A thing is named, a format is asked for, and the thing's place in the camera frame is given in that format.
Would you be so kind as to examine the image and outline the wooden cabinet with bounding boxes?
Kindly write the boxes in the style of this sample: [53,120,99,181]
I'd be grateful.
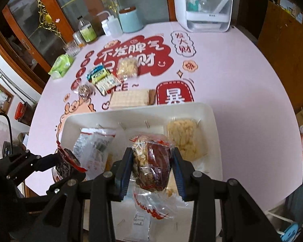
[257,0,303,112]

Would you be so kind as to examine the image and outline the small jar orange contents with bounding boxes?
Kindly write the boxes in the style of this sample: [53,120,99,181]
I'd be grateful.
[72,31,86,48]

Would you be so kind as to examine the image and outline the teal canister brown lid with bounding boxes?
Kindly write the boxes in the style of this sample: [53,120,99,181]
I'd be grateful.
[118,6,144,33]

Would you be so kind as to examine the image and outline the small round cookie packet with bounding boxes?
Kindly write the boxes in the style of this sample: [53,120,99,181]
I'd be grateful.
[116,57,140,80]

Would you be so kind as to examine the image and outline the wafer biscuit packet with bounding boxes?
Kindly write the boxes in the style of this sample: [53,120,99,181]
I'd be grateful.
[109,89,150,109]

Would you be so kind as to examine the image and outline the green tissue pack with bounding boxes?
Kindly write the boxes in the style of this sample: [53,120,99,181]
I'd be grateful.
[48,54,75,79]

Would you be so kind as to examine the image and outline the red date walnut packet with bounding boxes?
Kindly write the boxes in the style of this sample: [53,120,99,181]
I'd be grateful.
[130,134,173,192]

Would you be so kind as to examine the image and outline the yellow cookie packet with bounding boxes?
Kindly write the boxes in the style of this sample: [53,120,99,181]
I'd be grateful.
[166,118,209,161]

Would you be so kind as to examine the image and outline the small white bottle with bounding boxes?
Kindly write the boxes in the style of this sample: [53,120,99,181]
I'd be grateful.
[101,21,112,36]

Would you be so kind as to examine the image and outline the glass bottle green label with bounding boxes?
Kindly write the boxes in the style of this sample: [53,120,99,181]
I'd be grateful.
[78,16,98,43]

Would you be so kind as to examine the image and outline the green blue snack packet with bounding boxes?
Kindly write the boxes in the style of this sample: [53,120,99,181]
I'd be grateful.
[87,65,117,96]

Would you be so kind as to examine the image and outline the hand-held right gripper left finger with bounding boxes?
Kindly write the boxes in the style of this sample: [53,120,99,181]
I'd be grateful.
[38,147,135,242]

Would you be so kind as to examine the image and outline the clear glass cup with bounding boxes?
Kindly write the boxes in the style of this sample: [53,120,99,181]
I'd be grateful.
[63,41,80,57]

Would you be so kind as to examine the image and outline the red lidded bin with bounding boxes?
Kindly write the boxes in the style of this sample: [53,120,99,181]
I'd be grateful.
[14,101,36,126]

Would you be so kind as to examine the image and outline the clear red-print packet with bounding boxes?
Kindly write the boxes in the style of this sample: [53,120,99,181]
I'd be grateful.
[133,186,178,221]

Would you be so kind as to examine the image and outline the brown biscuit packet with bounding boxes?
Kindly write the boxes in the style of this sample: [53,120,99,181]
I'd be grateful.
[147,89,157,105]

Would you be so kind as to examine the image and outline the black cable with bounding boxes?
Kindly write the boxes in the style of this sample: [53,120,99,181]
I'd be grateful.
[0,112,14,155]

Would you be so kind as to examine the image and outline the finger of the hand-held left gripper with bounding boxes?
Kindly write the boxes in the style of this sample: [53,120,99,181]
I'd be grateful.
[46,170,87,197]
[0,150,65,180]

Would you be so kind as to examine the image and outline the metal rail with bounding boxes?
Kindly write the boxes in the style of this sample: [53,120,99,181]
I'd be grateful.
[0,61,39,104]

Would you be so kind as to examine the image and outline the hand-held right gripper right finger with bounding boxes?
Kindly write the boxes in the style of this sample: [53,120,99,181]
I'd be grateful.
[171,147,283,242]

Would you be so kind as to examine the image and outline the white black-print nut packet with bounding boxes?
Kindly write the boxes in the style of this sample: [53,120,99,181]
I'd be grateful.
[73,127,117,180]

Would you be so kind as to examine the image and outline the white plastic tray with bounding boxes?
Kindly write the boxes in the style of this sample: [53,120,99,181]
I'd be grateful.
[59,102,223,242]

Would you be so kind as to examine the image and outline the dark red-edged packet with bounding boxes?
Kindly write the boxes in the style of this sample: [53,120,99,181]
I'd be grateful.
[56,141,88,180]

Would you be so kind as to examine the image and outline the white squeeze bottle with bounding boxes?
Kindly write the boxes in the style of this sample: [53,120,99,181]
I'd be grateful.
[97,10,124,37]

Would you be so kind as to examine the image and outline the teal bottle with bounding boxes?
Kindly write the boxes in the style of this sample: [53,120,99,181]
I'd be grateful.
[187,0,200,12]

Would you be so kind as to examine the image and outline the white countertop storage box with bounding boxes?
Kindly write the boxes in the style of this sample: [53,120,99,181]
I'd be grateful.
[172,0,237,33]

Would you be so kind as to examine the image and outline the blue round object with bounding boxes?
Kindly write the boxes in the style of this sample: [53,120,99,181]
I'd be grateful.
[280,222,301,242]

